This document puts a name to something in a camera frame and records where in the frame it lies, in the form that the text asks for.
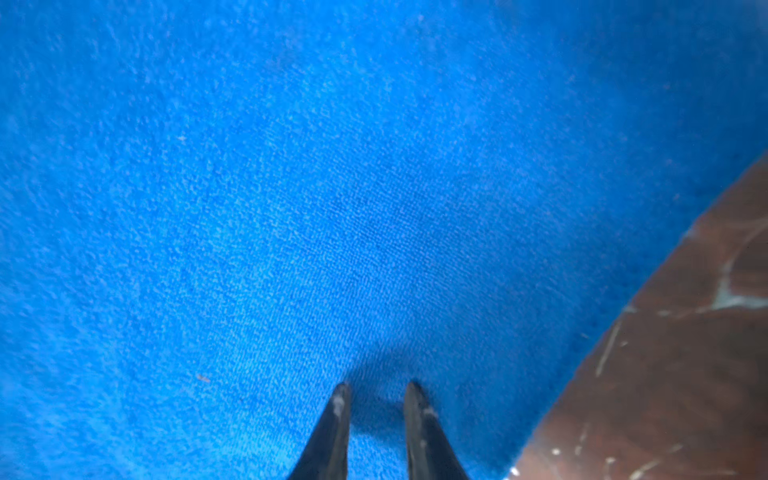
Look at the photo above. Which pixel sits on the blue towel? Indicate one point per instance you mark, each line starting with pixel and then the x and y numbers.
pixel 213 212

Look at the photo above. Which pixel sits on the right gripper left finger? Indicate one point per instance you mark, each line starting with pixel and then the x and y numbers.
pixel 325 456

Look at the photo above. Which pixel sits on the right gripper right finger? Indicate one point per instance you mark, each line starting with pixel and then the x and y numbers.
pixel 429 453

